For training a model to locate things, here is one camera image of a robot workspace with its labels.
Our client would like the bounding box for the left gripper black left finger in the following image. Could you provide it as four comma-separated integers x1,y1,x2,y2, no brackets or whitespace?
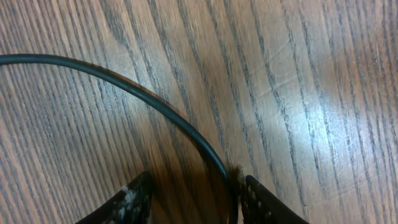
76,171,153,224

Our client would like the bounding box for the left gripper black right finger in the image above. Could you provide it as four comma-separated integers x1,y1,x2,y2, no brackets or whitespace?
239,175,308,224

